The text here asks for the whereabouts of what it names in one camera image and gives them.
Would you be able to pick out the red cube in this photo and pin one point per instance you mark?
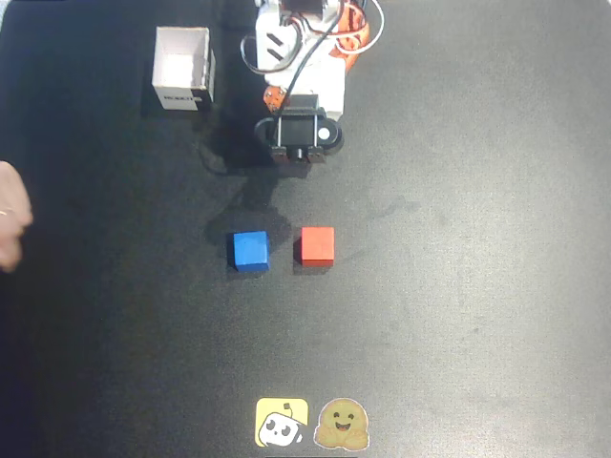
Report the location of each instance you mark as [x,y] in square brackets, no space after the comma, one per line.
[317,244]

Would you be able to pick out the white cardboard box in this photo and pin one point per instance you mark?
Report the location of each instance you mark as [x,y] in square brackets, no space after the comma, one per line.
[181,67]

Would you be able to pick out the blue cube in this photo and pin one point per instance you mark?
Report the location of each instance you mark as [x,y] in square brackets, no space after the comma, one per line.
[250,249]

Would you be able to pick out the person's hand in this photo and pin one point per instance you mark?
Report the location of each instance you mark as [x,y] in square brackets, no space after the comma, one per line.
[12,214]

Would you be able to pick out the black table mat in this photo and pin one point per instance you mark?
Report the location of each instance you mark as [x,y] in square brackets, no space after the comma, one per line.
[453,238]

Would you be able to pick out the hugging face emoji sticker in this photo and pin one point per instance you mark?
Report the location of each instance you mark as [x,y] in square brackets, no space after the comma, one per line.
[341,424]

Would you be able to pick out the yellow robot sticker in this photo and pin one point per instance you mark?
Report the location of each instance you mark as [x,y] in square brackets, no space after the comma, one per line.
[281,422]

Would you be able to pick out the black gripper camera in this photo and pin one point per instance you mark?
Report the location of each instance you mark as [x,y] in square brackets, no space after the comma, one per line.
[298,133]

